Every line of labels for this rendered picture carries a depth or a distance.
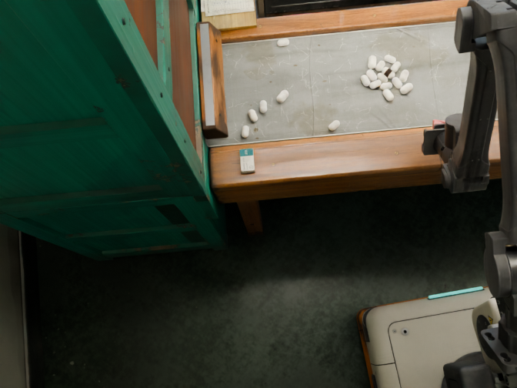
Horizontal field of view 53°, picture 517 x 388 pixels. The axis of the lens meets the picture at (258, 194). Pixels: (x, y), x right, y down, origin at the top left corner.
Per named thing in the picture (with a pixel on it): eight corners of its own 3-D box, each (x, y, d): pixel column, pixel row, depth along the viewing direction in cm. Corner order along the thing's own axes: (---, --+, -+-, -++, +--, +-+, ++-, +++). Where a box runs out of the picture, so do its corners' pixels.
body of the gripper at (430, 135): (423, 127, 121) (432, 142, 115) (468, 123, 120) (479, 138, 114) (421, 152, 125) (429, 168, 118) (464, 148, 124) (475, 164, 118)
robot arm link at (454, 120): (445, 192, 109) (488, 187, 107) (446, 144, 102) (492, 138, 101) (432, 162, 118) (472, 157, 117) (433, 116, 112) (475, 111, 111)
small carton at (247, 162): (255, 172, 133) (255, 170, 132) (241, 173, 134) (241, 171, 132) (253, 150, 135) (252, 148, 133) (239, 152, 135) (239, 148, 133)
